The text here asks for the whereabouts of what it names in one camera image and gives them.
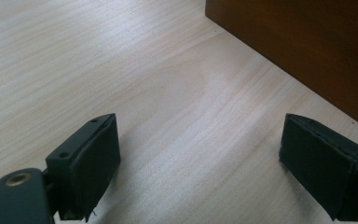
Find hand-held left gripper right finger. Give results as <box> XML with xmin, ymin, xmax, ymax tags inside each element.
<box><xmin>279</xmin><ymin>113</ymin><xmax>358</xmax><ymax>222</ymax></box>

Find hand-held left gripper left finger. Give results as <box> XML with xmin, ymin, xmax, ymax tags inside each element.
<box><xmin>45</xmin><ymin>113</ymin><xmax>122</xmax><ymax>223</ymax></box>

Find brown wooden box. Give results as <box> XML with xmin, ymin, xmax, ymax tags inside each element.
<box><xmin>204</xmin><ymin>0</ymin><xmax>358</xmax><ymax>134</ymax></box>

